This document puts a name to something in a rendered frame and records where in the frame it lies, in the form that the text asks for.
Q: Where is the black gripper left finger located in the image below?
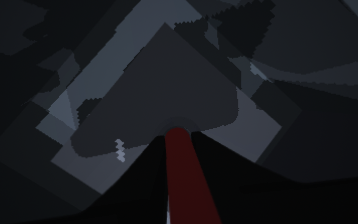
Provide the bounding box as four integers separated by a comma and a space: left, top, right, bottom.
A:
12, 135, 168, 224

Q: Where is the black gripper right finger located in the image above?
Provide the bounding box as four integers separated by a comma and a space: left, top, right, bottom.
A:
191, 131, 358, 224

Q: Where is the red peg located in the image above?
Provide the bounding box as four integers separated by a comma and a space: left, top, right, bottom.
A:
165, 128, 221, 224

